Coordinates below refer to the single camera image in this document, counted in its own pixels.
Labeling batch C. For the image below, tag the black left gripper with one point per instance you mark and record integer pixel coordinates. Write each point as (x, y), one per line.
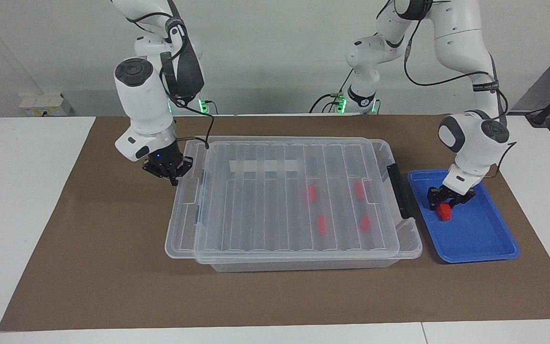
(454, 193)

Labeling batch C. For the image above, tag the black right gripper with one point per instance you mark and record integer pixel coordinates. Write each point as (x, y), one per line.
(165, 157)

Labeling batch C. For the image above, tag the red plastic block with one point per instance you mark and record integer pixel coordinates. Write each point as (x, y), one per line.
(364, 222)
(445, 212)
(311, 192)
(322, 224)
(360, 190)

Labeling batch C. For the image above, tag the clear ribbed plastic lid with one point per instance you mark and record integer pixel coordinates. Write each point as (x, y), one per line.
(256, 215)

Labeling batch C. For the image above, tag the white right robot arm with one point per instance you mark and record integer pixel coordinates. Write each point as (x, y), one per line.
(141, 105)

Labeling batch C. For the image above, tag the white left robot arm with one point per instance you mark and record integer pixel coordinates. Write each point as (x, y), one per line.
(466, 48)

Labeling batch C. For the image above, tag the blue plastic tray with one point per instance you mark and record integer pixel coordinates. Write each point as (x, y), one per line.
(475, 239)

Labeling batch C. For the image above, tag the black box latch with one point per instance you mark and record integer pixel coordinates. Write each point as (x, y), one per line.
(401, 191)

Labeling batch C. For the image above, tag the clear plastic storage box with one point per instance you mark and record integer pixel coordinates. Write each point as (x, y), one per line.
(406, 239)

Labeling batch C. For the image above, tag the white box with green light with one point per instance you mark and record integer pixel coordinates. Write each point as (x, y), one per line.
(206, 106)
(341, 102)

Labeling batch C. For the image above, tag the brown table mat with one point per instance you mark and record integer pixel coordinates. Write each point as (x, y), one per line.
(112, 239)

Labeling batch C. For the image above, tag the grey partition panel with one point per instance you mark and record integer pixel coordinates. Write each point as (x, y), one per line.
(542, 86)

